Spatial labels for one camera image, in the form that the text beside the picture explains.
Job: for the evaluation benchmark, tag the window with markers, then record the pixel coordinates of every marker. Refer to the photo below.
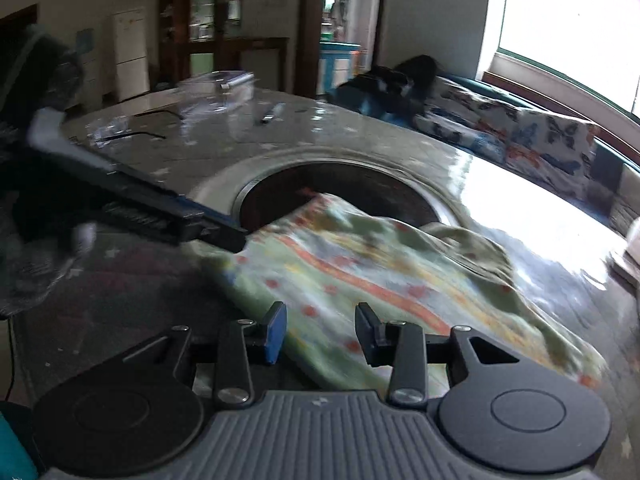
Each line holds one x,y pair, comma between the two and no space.
570,20

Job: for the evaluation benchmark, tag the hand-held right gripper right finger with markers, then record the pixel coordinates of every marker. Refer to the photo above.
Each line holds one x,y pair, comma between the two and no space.
366,336

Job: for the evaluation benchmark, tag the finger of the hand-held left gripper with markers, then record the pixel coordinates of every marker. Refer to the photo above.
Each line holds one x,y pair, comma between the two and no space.
200,209
200,232

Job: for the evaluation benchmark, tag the clear plastic bag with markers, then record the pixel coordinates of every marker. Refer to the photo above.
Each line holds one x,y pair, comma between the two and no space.
111,127

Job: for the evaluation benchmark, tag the dark wooden display cabinet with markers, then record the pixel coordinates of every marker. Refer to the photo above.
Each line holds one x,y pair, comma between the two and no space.
200,25

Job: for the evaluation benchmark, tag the black clothes pile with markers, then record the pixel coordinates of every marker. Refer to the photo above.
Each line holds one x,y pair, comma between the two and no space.
390,87

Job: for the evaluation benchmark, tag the white refrigerator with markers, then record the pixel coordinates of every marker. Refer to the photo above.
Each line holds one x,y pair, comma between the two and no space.
131,55

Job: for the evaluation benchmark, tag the green patterned garment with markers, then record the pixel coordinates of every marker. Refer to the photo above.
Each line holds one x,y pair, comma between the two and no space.
350,270

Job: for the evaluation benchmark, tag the clear plastic box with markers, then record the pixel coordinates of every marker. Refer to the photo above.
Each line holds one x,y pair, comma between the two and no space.
220,86

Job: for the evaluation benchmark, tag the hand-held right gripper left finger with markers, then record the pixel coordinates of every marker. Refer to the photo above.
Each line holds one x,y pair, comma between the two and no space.
276,334

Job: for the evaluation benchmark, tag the butterfly print sofa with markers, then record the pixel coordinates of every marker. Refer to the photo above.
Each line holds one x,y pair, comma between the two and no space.
530,135

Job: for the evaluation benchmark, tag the blue and white cabinet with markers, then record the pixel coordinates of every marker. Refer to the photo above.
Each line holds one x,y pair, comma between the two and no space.
340,62

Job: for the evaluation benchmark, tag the teal cloth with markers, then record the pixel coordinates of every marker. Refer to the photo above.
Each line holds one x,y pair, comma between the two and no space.
15,442

